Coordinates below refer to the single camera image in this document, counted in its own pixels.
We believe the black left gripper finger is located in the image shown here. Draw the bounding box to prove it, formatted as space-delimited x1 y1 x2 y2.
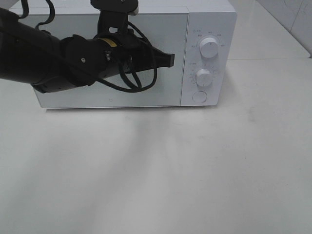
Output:
152 47 175 69

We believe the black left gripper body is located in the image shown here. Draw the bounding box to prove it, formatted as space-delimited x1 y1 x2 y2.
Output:
94 29 155 73

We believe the white microwave knob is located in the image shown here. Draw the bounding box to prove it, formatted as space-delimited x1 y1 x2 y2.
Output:
198 35 220 59
195 69 213 87

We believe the round white door button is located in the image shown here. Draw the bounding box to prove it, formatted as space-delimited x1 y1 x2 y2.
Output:
192 91 208 103

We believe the white microwave door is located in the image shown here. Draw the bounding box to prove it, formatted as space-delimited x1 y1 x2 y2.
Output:
1 14 187 109

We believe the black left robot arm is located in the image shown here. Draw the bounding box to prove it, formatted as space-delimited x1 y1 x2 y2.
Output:
0 9 175 94

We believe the white microwave oven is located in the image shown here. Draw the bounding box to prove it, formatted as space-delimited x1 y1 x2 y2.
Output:
8 0 238 110

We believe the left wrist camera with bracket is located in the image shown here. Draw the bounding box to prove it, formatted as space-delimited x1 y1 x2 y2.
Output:
90 0 139 36

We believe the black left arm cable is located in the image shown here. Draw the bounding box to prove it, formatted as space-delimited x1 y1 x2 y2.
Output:
18 0 158 93

